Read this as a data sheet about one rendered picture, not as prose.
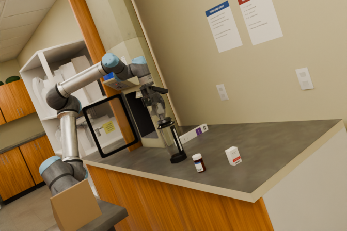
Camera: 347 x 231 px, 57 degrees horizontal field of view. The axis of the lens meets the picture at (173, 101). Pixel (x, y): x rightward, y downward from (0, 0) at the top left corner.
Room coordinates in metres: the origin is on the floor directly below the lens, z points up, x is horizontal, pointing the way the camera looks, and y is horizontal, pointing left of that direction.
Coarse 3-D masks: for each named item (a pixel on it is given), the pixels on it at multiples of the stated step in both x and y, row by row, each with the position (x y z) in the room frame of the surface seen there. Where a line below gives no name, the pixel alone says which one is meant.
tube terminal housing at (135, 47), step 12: (120, 48) 2.21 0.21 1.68; (132, 48) 2.16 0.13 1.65; (144, 48) 2.26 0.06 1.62; (156, 72) 2.36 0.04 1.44; (156, 84) 2.23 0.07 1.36; (168, 108) 2.31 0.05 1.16; (156, 120) 2.15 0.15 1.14; (156, 132) 2.16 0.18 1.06; (144, 144) 2.38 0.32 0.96; (156, 144) 2.22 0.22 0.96
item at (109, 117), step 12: (96, 108) 2.31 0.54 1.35; (108, 108) 2.34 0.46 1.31; (120, 108) 2.37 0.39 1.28; (96, 120) 2.30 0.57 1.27; (108, 120) 2.33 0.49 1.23; (120, 120) 2.36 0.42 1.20; (96, 132) 2.29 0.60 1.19; (108, 132) 2.32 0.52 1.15; (120, 132) 2.35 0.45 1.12; (108, 144) 2.30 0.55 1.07; (120, 144) 2.34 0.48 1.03
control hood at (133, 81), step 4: (136, 76) 2.14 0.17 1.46; (108, 80) 2.24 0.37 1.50; (112, 80) 2.21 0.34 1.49; (128, 80) 2.10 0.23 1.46; (132, 80) 2.12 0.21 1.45; (136, 80) 2.13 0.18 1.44; (104, 84) 2.35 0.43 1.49; (108, 84) 2.32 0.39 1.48; (128, 84) 2.17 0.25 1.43; (132, 84) 2.14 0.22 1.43; (136, 84) 2.13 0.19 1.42; (124, 88) 2.28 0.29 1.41
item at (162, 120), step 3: (162, 114) 1.77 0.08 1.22; (162, 117) 1.77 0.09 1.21; (165, 117) 1.78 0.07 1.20; (168, 117) 1.78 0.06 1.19; (159, 120) 1.79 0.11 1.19; (162, 120) 1.75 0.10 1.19; (165, 120) 1.74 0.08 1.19; (168, 120) 1.75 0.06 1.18; (159, 123) 1.75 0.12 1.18; (162, 123) 1.74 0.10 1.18; (165, 123) 1.74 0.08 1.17; (168, 123) 1.75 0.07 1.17
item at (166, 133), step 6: (174, 120) 1.78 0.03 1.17; (156, 126) 1.79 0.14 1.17; (162, 126) 1.73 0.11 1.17; (168, 126) 1.73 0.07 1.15; (162, 132) 1.75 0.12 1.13; (168, 132) 1.74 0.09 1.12; (162, 138) 1.77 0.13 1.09; (168, 138) 1.74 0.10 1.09; (168, 144) 1.74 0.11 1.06; (174, 144) 1.74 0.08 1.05; (168, 150) 1.75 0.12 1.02; (174, 150) 1.74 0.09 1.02; (174, 156) 1.74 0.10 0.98
